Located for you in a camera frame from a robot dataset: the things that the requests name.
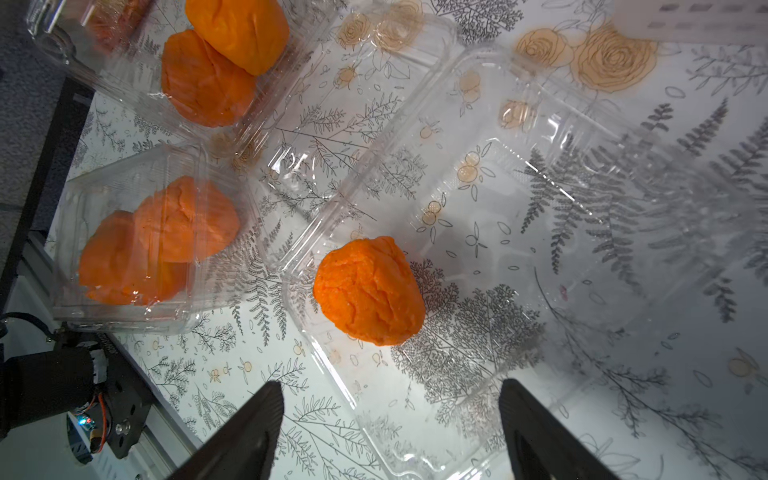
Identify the orange fruit one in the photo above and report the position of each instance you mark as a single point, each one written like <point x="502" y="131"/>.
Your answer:
<point x="188" y="220"/>

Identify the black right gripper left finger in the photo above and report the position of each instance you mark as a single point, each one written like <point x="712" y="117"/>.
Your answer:
<point x="245" y="446"/>

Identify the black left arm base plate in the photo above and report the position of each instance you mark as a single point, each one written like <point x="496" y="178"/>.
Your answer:
<point x="117" y="400"/>

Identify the orange fruit five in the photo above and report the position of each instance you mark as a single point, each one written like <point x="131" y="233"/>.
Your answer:
<point x="251" y="33"/>

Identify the orange fruit four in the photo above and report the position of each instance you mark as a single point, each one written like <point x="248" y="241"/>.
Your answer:
<point x="368" y="291"/>

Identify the white plastic perforated basket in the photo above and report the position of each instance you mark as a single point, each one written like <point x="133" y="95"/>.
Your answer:
<point x="721" y="22"/>

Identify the orange fruit two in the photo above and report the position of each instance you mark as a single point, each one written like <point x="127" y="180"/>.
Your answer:
<point x="115" y="269"/>

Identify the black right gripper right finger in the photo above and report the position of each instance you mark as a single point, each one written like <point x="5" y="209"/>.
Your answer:
<point x="538" y="445"/>

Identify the floral patterned table cloth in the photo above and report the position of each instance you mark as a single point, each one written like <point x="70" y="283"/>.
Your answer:
<point x="716" y="347"/>

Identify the orange fruit six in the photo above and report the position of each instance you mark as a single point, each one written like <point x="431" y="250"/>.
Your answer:
<point x="204" y="86"/>

